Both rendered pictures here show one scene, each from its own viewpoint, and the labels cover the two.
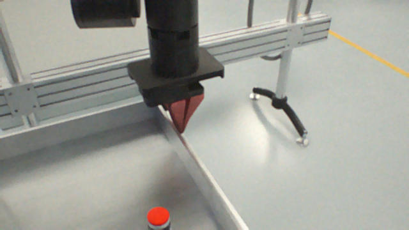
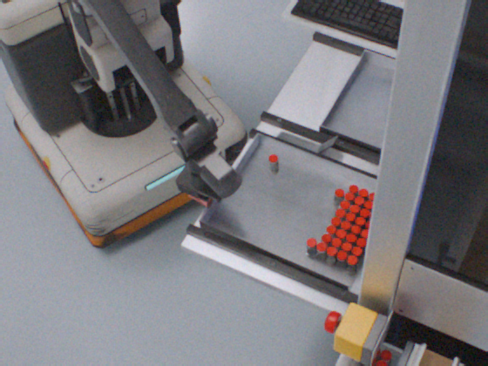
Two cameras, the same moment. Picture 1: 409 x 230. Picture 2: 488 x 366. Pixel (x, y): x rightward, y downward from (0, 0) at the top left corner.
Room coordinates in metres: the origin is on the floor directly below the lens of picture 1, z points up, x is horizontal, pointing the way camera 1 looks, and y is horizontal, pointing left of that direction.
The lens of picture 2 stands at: (0.80, 0.85, 2.27)
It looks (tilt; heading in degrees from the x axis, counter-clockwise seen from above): 58 degrees down; 234
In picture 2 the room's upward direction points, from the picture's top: 2 degrees counter-clockwise
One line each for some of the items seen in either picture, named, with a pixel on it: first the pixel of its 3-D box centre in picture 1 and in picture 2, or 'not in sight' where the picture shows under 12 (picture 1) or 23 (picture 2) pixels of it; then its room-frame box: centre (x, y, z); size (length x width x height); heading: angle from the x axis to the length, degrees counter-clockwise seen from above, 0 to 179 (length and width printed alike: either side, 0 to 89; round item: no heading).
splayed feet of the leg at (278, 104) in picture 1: (278, 107); not in sight; (1.58, -0.40, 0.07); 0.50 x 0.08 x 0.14; 26
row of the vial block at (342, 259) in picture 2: not in sight; (357, 231); (0.18, 0.28, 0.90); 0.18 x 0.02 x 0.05; 25
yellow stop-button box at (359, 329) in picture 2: not in sight; (359, 333); (0.36, 0.49, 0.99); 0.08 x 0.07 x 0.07; 116
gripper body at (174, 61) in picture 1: (174, 51); (203, 173); (0.38, 0.03, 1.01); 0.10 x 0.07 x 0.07; 116
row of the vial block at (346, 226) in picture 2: not in sight; (347, 227); (0.19, 0.26, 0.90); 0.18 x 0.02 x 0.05; 25
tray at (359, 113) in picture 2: not in sight; (410, 115); (-0.12, 0.12, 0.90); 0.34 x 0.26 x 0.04; 116
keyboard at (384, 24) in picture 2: not in sight; (369, 16); (-0.32, -0.24, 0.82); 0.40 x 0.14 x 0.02; 116
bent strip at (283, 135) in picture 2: not in sight; (306, 138); (0.12, 0.03, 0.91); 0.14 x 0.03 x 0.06; 116
